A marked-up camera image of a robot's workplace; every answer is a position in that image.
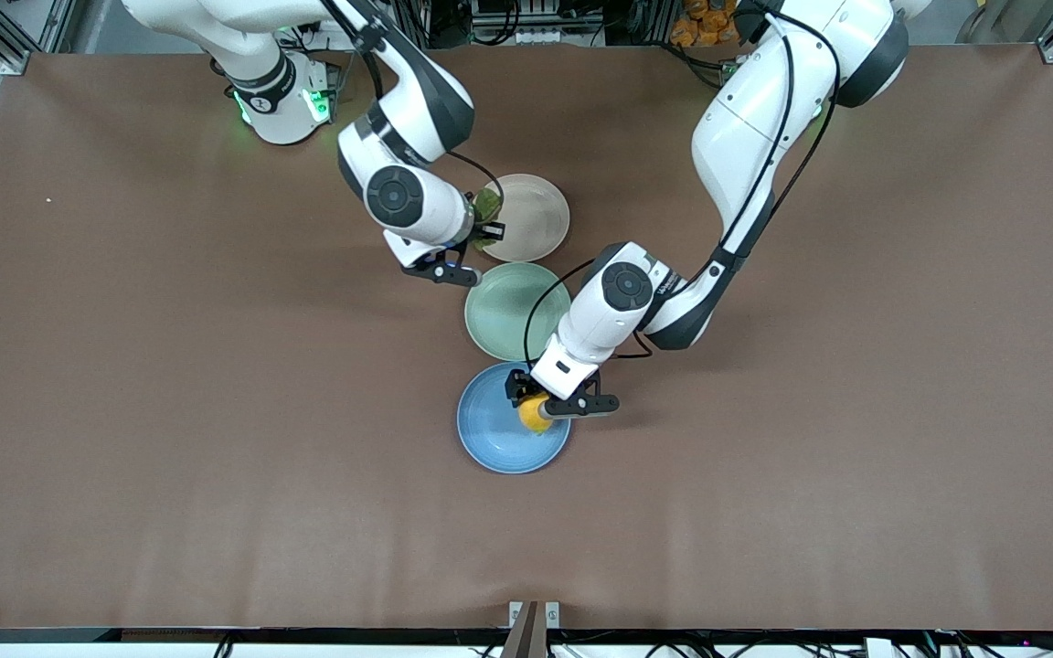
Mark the metal mount bracket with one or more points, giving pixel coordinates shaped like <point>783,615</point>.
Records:
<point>534,631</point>

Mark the brown table cover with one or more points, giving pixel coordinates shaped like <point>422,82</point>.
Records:
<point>124,411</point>

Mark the pale green plate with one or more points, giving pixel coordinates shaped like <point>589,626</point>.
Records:
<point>504,315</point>

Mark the cream white plate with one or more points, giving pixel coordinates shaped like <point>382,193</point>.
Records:
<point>536,219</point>

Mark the yellow lemon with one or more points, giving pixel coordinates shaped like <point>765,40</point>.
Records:
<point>534,416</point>

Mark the white power strip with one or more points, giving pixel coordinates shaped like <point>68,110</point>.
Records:
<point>545,37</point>

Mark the white adapter box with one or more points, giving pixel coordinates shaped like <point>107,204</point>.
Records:
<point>878,649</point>

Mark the blue plate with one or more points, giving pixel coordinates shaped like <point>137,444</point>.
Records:
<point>490,439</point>

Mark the green lettuce leaf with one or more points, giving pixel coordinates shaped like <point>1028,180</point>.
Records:
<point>488,206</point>

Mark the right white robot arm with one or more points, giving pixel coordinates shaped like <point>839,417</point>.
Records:
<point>394,195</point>

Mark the orange objects pile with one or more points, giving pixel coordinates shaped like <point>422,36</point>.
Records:
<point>705,27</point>

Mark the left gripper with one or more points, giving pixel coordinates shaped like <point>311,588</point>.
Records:
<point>519,383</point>

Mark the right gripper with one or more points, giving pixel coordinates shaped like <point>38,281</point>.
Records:
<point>487,222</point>

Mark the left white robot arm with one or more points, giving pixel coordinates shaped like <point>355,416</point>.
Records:
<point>746,137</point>

